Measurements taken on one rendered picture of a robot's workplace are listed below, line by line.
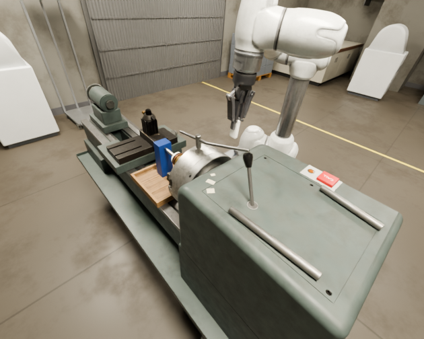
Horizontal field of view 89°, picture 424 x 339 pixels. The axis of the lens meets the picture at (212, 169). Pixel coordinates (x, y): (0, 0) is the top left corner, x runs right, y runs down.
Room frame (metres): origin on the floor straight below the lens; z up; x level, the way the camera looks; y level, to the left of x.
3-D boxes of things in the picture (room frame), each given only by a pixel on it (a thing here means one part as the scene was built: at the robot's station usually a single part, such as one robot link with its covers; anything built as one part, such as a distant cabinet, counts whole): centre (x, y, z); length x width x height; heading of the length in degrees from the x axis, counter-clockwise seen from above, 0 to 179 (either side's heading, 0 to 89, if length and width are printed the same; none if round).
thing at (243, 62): (0.74, -0.09, 1.61); 0.09 x 0.09 x 0.06
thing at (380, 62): (5.62, -3.74, 0.74); 0.84 x 0.68 x 1.49; 47
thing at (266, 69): (6.40, -0.86, 0.52); 1.08 x 0.70 x 1.04; 137
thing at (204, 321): (1.02, 0.29, 0.53); 2.10 x 0.60 x 0.02; 45
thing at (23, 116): (2.67, 2.73, 0.69); 0.69 x 0.59 x 1.38; 137
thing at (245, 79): (0.74, -0.08, 1.54); 0.08 x 0.07 x 0.09; 135
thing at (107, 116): (1.63, 0.90, 1.01); 0.30 x 0.20 x 0.29; 45
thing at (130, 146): (1.23, 0.48, 0.95); 0.43 x 0.18 x 0.04; 135
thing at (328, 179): (0.62, -0.43, 1.26); 0.06 x 0.06 x 0.02; 45
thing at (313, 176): (0.63, -0.41, 1.23); 0.13 x 0.08 x 0.06; 45
